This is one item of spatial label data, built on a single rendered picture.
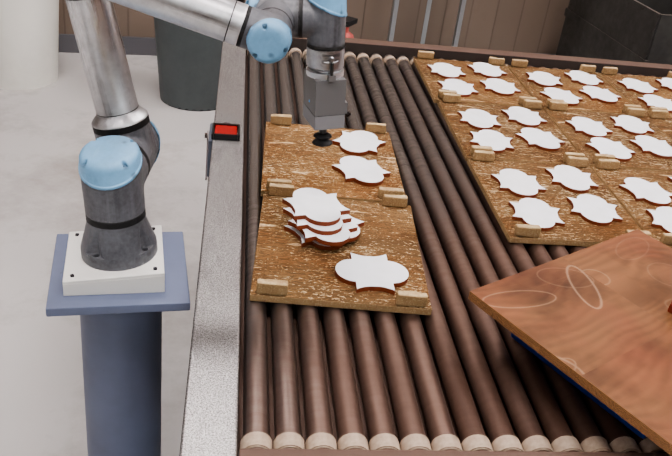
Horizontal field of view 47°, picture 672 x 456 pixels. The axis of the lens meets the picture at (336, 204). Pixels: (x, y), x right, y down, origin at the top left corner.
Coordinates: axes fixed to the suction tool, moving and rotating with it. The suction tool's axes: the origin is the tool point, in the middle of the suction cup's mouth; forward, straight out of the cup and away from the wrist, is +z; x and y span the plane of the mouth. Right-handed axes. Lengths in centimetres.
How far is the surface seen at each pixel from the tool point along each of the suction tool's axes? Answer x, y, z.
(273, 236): 11.3, -3.2, 19.3
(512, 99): -88, 69, 23
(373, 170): -21.1, 22.0, 19.4
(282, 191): 4.9, 13.3, 17.7
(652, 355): -37, -64, 14
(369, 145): -25.4, 36.3, 19.2
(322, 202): -0.4, -0.3, 14.1
